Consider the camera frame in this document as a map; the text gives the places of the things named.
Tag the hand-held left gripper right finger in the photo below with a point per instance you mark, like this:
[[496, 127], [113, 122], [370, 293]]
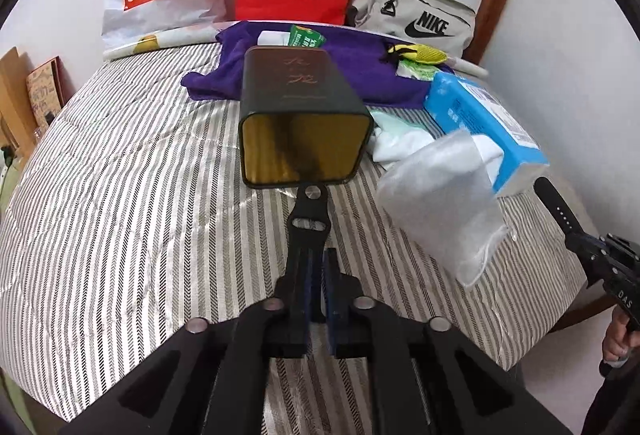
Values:
[[334, 310]]

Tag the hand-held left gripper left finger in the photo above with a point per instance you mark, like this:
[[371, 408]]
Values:
[[305, 295]]

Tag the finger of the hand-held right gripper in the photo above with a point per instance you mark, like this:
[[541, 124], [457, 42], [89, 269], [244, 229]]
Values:
[[555, 205]]

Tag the white fleece cloth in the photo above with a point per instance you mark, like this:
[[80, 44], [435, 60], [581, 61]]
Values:
[[440, 205]]

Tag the green tissue pack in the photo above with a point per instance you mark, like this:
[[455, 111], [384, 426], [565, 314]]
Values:
[[417, 72]]

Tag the yellow mesh pouch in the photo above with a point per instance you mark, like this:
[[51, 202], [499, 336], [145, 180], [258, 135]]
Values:
[[425, 54]]

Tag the dark rectangular tin box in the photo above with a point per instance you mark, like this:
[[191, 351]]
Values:
[[295, 85]]

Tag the green snack packet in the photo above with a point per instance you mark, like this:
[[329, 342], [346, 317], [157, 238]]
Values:
[[306, 37]]

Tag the person's right hand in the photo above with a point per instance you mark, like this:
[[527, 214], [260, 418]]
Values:
[[617, 340]]

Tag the blue tissue pack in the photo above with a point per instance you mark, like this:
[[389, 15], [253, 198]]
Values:
[[480, 125]]

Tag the striped bed blanket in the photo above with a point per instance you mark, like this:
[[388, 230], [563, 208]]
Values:
[[125, 215]]

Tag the purple towel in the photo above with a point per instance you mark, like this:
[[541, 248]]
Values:
[[360, 70]]

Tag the grey waist bag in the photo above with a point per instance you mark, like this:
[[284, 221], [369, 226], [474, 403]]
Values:
[[415, 10]]

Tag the white tin lid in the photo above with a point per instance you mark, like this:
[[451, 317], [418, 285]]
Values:
[[272, 39]]

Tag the white duck print sheet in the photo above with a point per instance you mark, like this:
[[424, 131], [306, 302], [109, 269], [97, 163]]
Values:
[[150, 42]]

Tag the printed cardboard box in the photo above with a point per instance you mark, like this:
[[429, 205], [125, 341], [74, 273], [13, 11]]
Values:
[[47, 90]]

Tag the wooden cabinet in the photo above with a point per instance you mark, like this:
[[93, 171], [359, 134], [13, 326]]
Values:
[[12, 100]]

